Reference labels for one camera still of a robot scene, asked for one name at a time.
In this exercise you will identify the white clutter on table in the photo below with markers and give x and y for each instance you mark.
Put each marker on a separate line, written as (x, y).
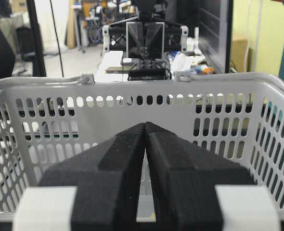
(185, 60)

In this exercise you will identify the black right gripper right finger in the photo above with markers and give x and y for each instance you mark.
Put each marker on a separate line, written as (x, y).
(201, 191)

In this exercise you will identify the black vertical pole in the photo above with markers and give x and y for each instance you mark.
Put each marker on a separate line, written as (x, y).
(40, 70)

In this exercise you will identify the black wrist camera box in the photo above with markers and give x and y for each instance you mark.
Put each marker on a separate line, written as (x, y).
(149, 74)

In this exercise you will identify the white vertical pipe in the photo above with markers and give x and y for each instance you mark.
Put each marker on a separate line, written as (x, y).
(258, 27)

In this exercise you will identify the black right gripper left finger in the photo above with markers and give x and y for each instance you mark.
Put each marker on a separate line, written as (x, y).
(96, 190)

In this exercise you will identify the black monitor screen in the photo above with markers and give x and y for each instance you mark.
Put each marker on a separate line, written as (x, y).
(215, 33)

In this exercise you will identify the opposite arm gripper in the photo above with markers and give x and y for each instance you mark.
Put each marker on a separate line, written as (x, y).
(145, 38)

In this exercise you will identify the grey plastic shopping basket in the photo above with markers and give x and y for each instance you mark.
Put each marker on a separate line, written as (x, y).
(44, 121)

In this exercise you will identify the cardboard box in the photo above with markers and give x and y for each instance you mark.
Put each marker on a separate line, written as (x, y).
(239, 61)

